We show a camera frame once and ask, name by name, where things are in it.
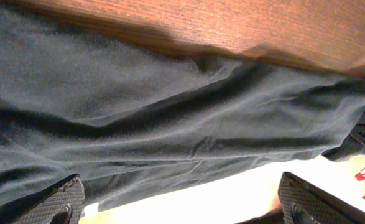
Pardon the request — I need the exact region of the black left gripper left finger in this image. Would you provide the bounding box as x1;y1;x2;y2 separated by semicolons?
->
0;174;85;224

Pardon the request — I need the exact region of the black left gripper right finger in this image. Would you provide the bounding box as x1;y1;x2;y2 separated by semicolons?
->
278;172;365;224

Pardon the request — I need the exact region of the dark green Nike t-shirt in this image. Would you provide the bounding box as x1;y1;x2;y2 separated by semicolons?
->
0;2;365;223

